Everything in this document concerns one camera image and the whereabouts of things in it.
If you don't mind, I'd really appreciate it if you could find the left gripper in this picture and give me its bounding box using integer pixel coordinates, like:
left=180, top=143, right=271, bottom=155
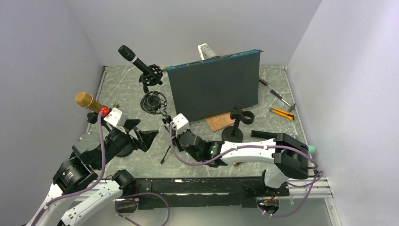
left=95, top=118, right=159, bottom=169

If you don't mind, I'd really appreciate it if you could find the black tripod shock mount stand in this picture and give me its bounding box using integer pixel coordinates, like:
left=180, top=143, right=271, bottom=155
left=140, top=90, right=175, bottom=165

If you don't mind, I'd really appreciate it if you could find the mint green microphone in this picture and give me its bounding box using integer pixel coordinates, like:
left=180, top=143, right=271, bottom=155
left=308, top=145, right=316, bottom=155

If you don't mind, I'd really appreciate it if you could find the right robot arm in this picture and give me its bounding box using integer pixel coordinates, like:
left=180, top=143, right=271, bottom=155
left=171, top=130, right=312, bottom=195

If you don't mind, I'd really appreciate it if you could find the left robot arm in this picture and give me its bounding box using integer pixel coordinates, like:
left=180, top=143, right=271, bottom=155
left=28, top=119, right=159, bottom=226

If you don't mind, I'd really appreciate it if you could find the gold microphone black stand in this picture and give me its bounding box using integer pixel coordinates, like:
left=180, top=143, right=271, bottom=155
left=87, top=112, right=135, bottom=158

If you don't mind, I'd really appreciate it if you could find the black microphone white band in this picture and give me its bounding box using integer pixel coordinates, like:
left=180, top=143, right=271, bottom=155
left=118, top=45, right=155, bottom=75

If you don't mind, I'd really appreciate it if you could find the wooden board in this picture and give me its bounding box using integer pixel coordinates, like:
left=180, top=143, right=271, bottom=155
left=205, top=112, right=235, bottom=132

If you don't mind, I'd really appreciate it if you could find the dark grey upright board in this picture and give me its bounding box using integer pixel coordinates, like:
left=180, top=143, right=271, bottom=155
left=167, top=49, right=262, bottom=122

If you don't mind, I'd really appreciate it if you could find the yellow utility knife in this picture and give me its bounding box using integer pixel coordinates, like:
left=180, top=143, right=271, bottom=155
left=269, top=107, right=295, bottom=121

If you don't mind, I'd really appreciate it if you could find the small black hammer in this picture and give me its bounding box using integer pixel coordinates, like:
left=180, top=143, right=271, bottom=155
left=270, top=89, right=295, bottom=112

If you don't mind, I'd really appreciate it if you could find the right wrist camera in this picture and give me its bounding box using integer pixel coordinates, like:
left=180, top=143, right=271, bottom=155
left=172, top=113, right=190, bottom=136

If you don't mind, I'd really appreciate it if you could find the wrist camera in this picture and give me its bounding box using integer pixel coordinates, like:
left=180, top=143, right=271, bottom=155
left=172, top=113, right=190, bottom=136
left=100, top=107, right=128, bottom=128

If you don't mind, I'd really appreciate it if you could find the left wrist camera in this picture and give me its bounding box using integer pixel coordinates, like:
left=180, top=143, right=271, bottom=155
left=100, top=107, right=128, bottom=128

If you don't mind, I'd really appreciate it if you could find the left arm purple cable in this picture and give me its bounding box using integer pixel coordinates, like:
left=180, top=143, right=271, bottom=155
left=29, top=112, right=107, bottom=226

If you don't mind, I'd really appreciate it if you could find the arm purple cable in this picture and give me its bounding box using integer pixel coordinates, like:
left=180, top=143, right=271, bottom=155
left=29, top=112, right=107, bottom=226
left=168, top=121, right=325, bottom=218

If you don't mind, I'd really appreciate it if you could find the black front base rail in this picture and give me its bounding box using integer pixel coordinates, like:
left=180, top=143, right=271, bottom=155
left=131, top=177, right=290, bottom=210

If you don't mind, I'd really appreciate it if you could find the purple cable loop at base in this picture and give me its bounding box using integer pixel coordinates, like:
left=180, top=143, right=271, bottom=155
left=114, top=189, right=171, bottom=226

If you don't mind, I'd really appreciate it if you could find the white bracket behind board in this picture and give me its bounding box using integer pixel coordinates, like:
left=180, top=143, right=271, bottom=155
left=198, top=43, right=217, bottom=60

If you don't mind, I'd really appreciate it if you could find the black screwdriver handle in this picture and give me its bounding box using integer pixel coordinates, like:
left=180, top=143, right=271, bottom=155
left=258, top=78, right=269, bottom=86

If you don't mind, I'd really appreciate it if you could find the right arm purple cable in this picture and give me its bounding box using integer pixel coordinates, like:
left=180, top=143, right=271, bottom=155
left=168, top=121, right=325, bottom=218

